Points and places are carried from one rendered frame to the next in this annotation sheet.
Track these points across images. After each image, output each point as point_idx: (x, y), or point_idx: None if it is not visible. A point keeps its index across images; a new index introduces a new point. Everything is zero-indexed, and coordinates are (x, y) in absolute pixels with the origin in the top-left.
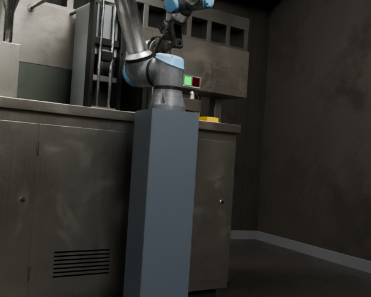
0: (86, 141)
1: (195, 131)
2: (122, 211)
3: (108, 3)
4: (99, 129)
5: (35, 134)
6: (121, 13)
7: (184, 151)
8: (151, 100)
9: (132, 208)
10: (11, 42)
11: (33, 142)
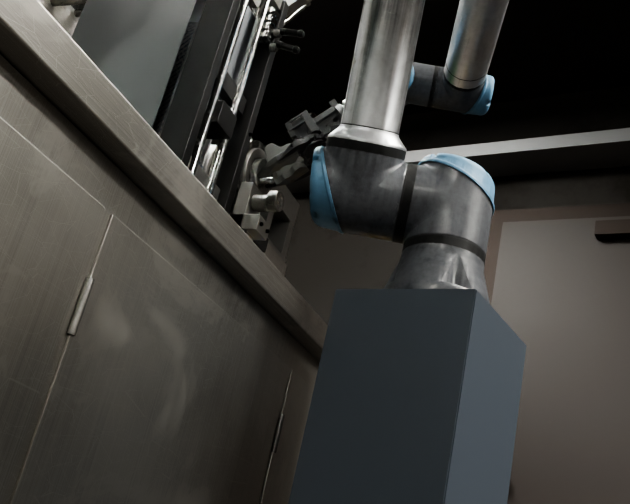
0: (192, 338)
1: (517, 395)
2: None
3: (199, 12)
4: (224, 312)
5: (90, 249)
6: (393, 8)
7: (499, 447)
8: (420, 270)
9: None
10: None
11: (77, 276)
